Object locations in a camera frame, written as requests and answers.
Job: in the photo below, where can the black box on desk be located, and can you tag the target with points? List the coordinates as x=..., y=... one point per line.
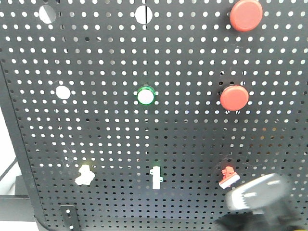
x=17, y=207

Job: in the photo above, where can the upper red mushroom button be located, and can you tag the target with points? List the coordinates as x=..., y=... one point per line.
x=246, y=15

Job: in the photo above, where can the left black clamp bracket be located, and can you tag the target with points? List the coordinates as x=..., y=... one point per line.
x=70, y=218

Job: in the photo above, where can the green illuminated push button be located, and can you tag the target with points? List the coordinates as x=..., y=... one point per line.
x=146, y=95

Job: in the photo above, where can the white toggle switch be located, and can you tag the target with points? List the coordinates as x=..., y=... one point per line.
x=155, y=172

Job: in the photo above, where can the lower red mushroom button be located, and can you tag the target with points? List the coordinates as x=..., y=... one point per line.
x=234, y=98

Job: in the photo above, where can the yellow toggle switch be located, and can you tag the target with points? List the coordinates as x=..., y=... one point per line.
x=86, y=176

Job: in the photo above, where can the red mushroom button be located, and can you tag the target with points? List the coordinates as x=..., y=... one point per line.
x=246, y=15
x=234, y=98

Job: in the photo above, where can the red toggle switch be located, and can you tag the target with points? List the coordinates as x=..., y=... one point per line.
x=229, y=177

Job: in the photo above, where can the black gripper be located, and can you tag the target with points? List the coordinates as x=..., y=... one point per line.
x=254, y=206

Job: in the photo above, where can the black perforated pegboard panel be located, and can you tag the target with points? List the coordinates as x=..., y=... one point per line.
x=70, y=71

